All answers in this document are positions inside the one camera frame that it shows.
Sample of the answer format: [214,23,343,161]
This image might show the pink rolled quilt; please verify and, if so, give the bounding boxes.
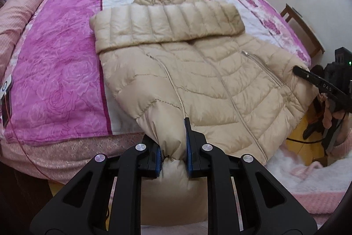
[0,0,75,78]

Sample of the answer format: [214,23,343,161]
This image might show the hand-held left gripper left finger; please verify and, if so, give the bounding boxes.
[30,135,163,235]

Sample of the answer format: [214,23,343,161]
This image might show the pink purple floral bed blanket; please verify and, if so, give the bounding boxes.
[0,0,312,143]

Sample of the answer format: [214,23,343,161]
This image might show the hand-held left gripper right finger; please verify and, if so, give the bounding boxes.
[184,117,318,235]

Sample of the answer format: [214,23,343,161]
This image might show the wooden chair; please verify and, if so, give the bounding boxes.
[280,3,325,58]

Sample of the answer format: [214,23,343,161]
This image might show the black cable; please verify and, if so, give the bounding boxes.
[286,137,326,145]

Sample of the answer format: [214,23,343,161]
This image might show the pink patterned bed sheet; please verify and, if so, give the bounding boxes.
[0,132,154,186]

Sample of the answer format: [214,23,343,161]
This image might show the person's right hand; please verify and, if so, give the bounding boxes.
[320,103,347,129]

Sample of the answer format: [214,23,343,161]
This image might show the person's right forearm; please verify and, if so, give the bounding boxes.
[327,125,352,167]

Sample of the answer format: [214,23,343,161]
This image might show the person's pink fluffy robe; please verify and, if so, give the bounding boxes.
[264,145,351,227]

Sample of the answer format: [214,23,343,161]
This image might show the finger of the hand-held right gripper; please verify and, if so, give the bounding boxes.
[292,65,322,87]

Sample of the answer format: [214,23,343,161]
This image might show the small white controller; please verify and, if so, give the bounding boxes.
[0,78,14,103]

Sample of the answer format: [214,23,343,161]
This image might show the beige quilted down jacket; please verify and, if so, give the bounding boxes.
[89,0,319,224]

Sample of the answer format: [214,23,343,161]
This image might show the thin red cable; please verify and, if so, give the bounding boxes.
[0,97,55,186]

